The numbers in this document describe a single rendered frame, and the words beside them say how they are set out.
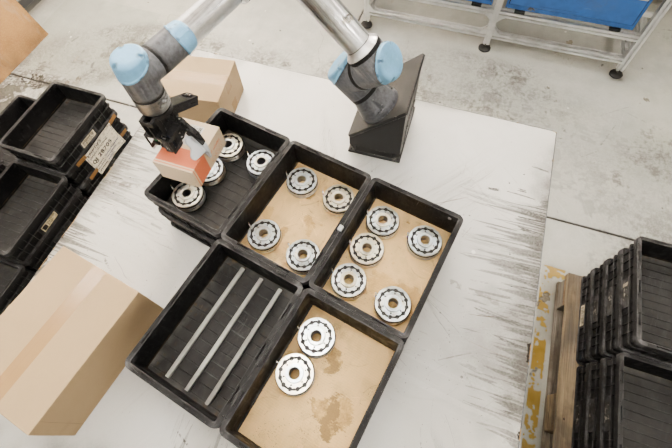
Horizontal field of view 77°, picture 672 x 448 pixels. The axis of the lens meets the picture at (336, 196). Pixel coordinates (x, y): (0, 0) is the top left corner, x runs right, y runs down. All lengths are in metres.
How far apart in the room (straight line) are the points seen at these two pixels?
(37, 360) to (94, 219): 0.56
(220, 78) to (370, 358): 1.15
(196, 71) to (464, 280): 1.26
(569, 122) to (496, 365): 1.85
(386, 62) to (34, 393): 1.28
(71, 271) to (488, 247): 1.29
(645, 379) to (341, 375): 1.16
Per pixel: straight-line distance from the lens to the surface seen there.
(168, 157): 1.23
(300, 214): 1.38
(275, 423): 1.24
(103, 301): 1.38
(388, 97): 1.47
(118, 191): 1.79
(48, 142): 2.42
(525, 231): 1.60
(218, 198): 1.47
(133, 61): 0.98
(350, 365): 1.23
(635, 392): 1.94
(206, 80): 1.77
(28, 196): 2.44
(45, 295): 1.48
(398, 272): 1.30
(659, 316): 1.94
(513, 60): 3.18
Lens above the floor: 2.05
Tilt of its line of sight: 60 degrees down
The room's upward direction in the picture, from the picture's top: 4 degrees counter-clockwise
